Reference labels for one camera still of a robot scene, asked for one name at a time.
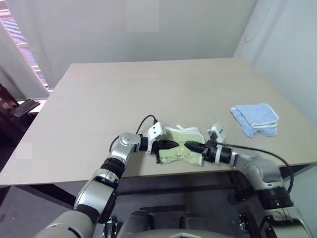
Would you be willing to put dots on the black metal table frame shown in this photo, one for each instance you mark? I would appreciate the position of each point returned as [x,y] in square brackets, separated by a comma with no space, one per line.
[173,189]

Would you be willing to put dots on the blue cloth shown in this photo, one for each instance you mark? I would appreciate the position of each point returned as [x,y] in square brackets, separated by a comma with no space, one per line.
[257,117]

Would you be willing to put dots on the silver metal bracket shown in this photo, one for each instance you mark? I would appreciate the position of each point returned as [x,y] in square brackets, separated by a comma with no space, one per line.
[110,226]

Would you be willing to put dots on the window with slatted blind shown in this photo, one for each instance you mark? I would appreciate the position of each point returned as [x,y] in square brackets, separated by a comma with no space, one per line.
[27,49]

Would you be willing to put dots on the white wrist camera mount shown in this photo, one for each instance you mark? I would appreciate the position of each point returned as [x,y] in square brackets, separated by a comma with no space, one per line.
[154,131]
[218,132]

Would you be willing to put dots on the dark rounded shape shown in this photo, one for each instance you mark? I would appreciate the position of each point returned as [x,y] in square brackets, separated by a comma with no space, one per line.
[137,223]
[195,225]

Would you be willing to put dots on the black flat base plate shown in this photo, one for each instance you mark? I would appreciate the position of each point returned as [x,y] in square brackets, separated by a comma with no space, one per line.
[162,208]

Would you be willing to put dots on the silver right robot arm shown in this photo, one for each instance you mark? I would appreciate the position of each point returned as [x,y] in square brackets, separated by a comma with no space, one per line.
[262,171]

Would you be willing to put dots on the grey robot torso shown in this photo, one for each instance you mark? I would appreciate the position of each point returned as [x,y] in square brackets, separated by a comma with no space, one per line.
[183,234]

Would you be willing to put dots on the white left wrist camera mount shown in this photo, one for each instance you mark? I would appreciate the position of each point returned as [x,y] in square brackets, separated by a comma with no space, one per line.
[154,131]

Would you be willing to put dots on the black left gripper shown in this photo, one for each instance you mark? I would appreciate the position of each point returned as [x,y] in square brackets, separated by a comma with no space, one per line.
[158,146]

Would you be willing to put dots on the black flat device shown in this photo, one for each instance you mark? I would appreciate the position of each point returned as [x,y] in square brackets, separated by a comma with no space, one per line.
[24,107]

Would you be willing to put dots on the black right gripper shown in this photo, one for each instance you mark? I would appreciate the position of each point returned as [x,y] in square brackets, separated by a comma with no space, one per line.
[210,152]

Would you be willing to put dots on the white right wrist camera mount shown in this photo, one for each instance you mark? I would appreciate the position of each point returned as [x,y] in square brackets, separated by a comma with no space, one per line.
[218,132]

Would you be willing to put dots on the green towel with white trim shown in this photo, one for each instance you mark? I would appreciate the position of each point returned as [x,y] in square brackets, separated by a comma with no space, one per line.
[182,153]

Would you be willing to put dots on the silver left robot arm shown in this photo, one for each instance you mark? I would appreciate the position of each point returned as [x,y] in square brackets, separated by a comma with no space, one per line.
[99,188]

